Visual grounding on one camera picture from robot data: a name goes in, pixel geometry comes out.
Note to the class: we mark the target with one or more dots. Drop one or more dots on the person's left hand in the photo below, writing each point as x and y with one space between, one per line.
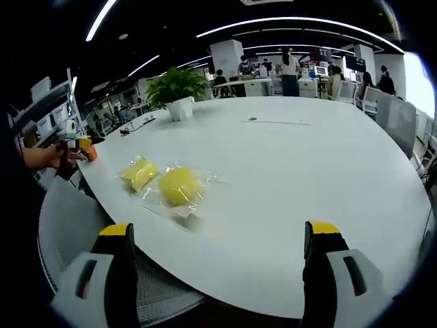
46 157

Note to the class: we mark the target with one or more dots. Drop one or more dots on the metal storage shelf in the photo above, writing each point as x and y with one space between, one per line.
44 106

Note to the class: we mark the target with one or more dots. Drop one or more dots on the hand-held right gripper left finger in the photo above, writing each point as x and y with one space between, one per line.
99 283

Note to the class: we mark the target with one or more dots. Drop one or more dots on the rectangular yellow silicone block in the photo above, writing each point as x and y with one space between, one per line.
140 175

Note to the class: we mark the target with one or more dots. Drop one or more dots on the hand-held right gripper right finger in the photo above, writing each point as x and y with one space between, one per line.
336 276

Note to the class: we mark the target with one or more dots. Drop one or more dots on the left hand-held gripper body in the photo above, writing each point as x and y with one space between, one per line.
67 131

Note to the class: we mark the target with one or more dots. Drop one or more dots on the grey mesh office chair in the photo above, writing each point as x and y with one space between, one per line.
112 239

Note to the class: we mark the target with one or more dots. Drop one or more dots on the round yellow sponge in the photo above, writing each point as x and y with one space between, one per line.
181 186

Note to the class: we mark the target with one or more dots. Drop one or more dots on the white counter desk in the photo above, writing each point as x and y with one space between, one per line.
251 87

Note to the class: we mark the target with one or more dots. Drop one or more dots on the potted green plant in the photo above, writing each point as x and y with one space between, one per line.
177 92

